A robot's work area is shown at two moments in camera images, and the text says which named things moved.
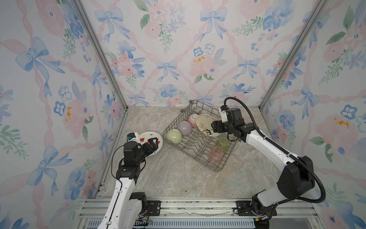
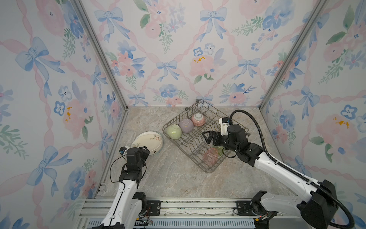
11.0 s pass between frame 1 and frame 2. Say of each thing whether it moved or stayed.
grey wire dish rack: stayed
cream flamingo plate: moved
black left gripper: stayed
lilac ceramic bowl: stayed
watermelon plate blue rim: stayed
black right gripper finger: moved
